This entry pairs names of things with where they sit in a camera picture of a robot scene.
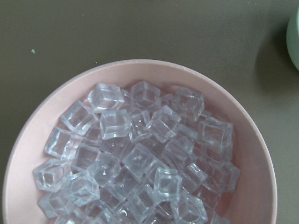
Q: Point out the pile of clear ice cubes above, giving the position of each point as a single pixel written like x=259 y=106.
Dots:
x=137 y=156

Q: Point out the pink bowl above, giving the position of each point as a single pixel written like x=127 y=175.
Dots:
x=254 y=200

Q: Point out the green bowl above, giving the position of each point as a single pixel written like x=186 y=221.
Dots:
x=292 y=38

